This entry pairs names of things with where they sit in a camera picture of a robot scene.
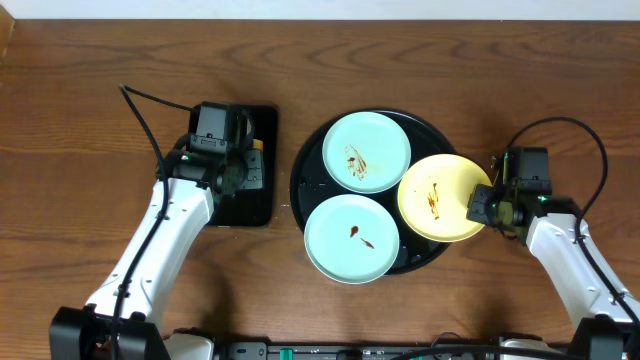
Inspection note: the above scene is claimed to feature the yellow sponge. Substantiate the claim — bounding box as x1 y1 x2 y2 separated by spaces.
252 139 264 151

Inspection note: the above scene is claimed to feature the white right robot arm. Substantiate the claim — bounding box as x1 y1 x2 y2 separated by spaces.
467 184 639 359

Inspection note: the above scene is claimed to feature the black rectangular tray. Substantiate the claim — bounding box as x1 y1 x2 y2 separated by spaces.
187 103 279 227

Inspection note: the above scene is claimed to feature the mint plate with sauce smear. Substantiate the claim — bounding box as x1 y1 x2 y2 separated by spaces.
322 111 411 194

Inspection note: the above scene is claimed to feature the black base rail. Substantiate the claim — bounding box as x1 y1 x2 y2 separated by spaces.
164 340 566 360

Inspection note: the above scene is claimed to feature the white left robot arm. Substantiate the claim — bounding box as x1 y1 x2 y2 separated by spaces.
49 140 264 359

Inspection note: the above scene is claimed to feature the mint plate with two drops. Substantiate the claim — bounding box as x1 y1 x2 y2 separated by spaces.
304 194 400 284

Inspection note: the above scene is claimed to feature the yellow plate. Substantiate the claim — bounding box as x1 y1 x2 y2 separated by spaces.
397 154 490 243

